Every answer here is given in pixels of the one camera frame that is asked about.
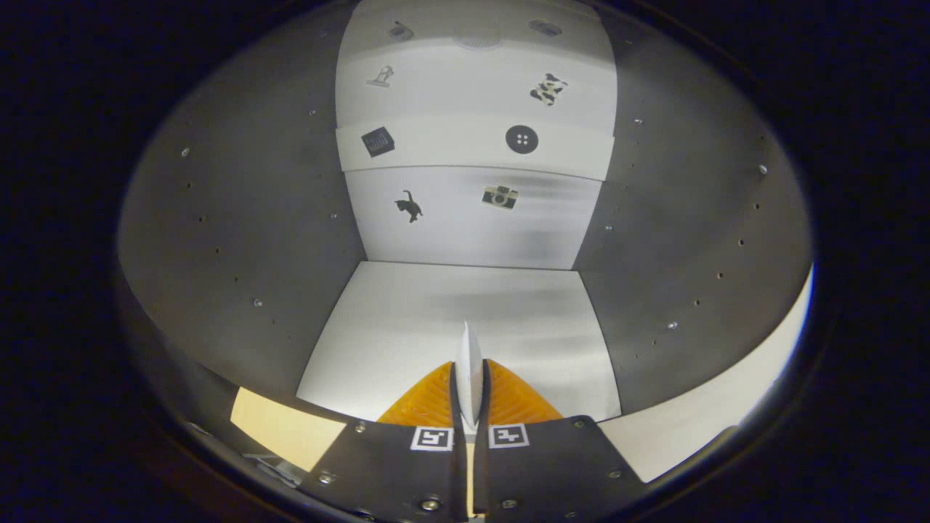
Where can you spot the grey cabinet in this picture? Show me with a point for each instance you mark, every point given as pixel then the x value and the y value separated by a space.
pixel 254 218

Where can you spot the light grey cabinet shelf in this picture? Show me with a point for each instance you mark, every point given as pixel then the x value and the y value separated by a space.
pixel 436 319

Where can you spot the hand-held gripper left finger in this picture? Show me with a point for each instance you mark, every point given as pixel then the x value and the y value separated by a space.
pixel 458 465

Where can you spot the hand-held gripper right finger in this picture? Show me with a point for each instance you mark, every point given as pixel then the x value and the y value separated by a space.
pixel 481 472

